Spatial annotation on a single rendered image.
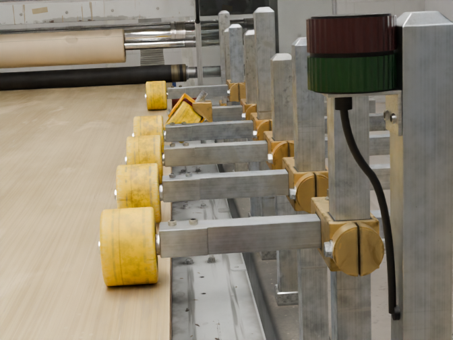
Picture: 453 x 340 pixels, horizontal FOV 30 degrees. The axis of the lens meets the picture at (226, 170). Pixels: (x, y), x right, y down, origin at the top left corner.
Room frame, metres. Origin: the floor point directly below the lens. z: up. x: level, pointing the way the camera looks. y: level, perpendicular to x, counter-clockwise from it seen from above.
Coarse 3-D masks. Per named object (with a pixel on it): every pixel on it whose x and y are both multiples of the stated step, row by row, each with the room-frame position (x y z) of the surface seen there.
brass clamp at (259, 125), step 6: (252, 114) 1.64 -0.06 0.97; (252, 120) 1.61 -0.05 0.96; (258, 120) 1.55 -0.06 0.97; (264, 120) 1.55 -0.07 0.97; (270, 120) 1.54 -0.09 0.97; (258, 126) 1.54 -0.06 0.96; (264, 126) 1.53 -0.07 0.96; (270, 126) 1.54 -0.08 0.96; (258, 132) 1.53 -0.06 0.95; (252, 138) 1.63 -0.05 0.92; (258, 138) 1.53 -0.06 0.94
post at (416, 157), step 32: (416, 32) 0.56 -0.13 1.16; (448, 32) 0.56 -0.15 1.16; (416, 64) 0.56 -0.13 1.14; (448, 64) 0.56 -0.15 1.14; (416, 96) 0.56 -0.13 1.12; (448, 96) 0.56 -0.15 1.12; (416, 128) 0.56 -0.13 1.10; (448, 128) 0.56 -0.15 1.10; (416, 160) 0.56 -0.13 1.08; (448, 160) 0.56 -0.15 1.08; (416, 192) 0.56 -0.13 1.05; (448, 192) 0.56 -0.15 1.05; (416, 224) 0.56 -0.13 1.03; (448, 224) 0.56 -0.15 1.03; (416, 256) 0.56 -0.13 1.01; (448, 256) 0.56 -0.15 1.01; (416, 288) 0.56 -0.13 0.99; (448, 288) 0.56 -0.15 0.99; (416, 320) 0.56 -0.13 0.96; (448, 320) 0.56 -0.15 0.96
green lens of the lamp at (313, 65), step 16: (320, 64) 0.55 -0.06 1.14; (336, 64) 0.55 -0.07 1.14; (352, 64) 0.54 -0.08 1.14; (368, 64) 0.54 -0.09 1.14; (384, 64) 0.55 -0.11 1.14; (320, 80) 0.55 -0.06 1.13; (336, 80) 0.55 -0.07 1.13; (352, 80) 0.54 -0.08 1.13; (368, 80) 0.54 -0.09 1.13; (384, 80) 0.55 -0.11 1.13
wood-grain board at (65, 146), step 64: (0, 128) 2.11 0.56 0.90; (64, 128) 2.06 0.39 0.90; (128, 128) 2.01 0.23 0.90; (0, 192) 1.34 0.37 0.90; (64, 192) 1.32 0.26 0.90; (0, 256) 0.97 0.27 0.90; (64, 256) 0.96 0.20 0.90; (0, 320) 0.76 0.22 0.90; (64, 320) 0.75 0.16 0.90; (128, 320) 0.74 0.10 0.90
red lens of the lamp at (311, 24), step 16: (384, 16) 0.55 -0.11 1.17; (320, 32) 0.55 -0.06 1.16; (336, 32) 0.55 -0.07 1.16; (352, 32) 0.54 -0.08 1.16; (368, 32) 0.54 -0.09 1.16; (384, 32) 0.55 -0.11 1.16; (320, 48) 0.55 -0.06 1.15; (336, 48) 0.55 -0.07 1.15; (352, 48) 0.54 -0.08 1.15; (368, 48) 0.54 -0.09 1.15; (384, 48) 0.55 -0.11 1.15
